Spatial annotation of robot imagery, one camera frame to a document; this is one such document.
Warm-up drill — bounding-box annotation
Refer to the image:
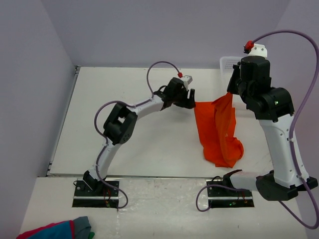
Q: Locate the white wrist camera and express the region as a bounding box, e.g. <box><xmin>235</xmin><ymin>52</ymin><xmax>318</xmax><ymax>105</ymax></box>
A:
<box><xmin>248</xmin><ymin>43</ymin><xmax>268</xmax><ymax>59</ymax></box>
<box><xmin>181</xmin><ymin>75</ymin><xmax>193</xmax><ymax>89</ymax></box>

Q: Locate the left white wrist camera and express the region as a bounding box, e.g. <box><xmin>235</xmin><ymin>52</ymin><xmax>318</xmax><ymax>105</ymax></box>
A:
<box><xmin>181</xmin><ymin>75</ymin><xmax>193</xmax><ymax>89</ymax></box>

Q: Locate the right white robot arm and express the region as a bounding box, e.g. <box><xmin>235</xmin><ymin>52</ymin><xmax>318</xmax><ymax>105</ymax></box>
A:
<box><xmin>225</xmin><ymin>56</ymin><xmax>318</xmax><ymax>201</ymax></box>

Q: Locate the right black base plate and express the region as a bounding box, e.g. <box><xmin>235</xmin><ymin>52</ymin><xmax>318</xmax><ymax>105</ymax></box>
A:
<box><xmin>207</xmin><ymin>187</ymin><xmax>254</xmax><ymax>209</ymax></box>

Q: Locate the grey folded t shirt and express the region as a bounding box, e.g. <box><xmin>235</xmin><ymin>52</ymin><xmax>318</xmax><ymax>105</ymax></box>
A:
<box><xmin>73</xmin><ymin>216</ymin><xmax>91</xmax><ymax>239</ymax></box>

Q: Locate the orange t shirt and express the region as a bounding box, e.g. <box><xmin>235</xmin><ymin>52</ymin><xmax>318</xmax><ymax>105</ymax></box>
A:
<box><xmin>194</xmin><ymin>93</ymin><xmax>244</xmax><ymax>168</ymax></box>

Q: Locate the green folded t shirt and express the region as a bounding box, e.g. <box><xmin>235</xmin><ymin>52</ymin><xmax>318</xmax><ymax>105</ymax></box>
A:
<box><xmin>88</xmin><ymin>232</ymin><xmax>95</xmax><ymax>239</ymax></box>

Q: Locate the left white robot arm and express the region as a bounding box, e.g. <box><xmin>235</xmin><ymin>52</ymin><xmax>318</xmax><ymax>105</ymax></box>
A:
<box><xmin>83</xmin><ymin>75</ymin><xmax>195</xmax><ymax>191</ymax></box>

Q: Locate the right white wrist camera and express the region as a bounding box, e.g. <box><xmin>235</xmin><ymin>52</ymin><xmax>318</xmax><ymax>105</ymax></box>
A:
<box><xmin>248</xmin><ymin>43</ymin><xmax>268</xmax><ymax>59</ymax></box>

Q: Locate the pink folded t shirt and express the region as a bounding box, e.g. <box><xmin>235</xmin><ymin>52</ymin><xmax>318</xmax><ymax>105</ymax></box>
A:
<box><xmin>16</xmin><ymin>220</ymin><xmax>75</xmax><ymax>239</ymax></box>

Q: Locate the teal folded t shirt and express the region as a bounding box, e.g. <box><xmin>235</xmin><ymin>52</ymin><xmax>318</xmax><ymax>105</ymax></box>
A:
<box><xmin>27</xmin><ymin>220</ymin><xmax>75</xmax><ymax>239</ymax></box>

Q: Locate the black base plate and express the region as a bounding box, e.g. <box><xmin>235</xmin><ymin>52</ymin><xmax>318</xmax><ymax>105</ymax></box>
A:
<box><xmin>207</xmin><ymin>187</ymin><xmax>254</xmax><ymax>209</ymax></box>
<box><xmin>72</xmin><ymin>180</ymin><xmax>119</xmax><ymax>209</ymax></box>

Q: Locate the white plastic basket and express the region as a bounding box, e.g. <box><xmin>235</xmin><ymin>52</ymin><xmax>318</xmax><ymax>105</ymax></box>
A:
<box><xmin>219</xmin><ymin>56</ymin><xmax>252</xmax><ymax>110</ymax></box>

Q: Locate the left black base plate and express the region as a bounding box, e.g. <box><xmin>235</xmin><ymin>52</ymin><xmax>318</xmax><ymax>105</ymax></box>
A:
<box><xmin>72</xmin><ymin>180</ymin><xmax>119</xmax><ymax>209</ymax></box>

